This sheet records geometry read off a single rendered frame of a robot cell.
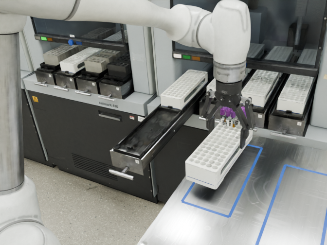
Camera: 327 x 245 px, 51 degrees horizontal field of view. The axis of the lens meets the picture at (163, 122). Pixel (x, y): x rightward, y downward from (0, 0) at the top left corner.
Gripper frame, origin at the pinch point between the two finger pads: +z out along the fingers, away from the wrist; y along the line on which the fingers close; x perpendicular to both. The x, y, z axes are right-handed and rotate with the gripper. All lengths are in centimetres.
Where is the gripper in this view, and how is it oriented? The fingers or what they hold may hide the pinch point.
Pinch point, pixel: (227, 136)
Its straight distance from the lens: 111.0
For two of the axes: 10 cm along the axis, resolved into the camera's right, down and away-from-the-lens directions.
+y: 8.4, 2.3, -4.8
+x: 5.3, -4.7, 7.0
